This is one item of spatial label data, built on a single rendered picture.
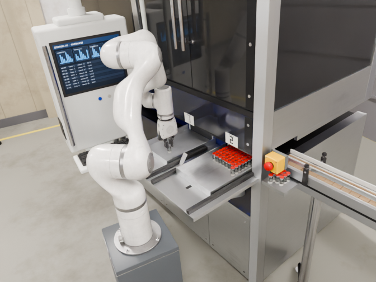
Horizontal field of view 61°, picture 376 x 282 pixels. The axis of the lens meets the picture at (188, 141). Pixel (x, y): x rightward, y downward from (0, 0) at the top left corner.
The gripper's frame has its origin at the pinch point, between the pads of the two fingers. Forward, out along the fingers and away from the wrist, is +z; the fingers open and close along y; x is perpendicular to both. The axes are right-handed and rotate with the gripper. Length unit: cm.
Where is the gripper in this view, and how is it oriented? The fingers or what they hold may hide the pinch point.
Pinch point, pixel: (168, 143)
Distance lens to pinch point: 171.6
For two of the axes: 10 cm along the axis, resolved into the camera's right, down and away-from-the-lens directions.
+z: 0.6, 8.7, 4.8
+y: 7.9, -3.4, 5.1
